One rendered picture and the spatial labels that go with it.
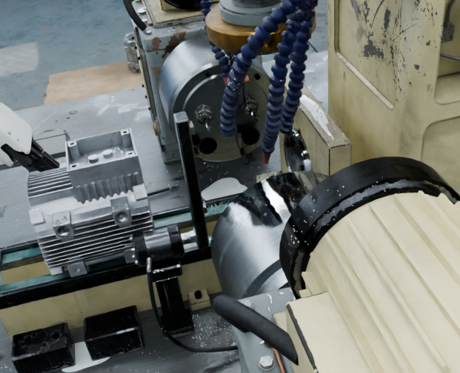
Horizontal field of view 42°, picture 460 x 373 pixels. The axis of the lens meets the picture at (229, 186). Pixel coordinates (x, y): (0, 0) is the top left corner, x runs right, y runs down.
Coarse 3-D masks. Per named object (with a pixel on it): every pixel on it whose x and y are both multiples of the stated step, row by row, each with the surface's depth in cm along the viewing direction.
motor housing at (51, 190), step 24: (48, 192) 102; (72, 192) 103; (48, 216) 102; (72, 216) 102; (96, 216) 101; (144, 216) 103; (48, 240) 101; (72, 240) 102; (96, 240) 104; (120, 240) 105; (48, 264) 104; (96, 264) 112
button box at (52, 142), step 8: (40, 136) 122; (48, 136) 123; (56, 136) 123; (64, 136) 123; (40, 144) 122; (48, 144) 122; (56, 144) 123; (64, 144) 123; (48, 152) 122; (56, 152) 123; (64, 152) 123; (0, 160) 121; (0, 168) 124; (8, 168) 127
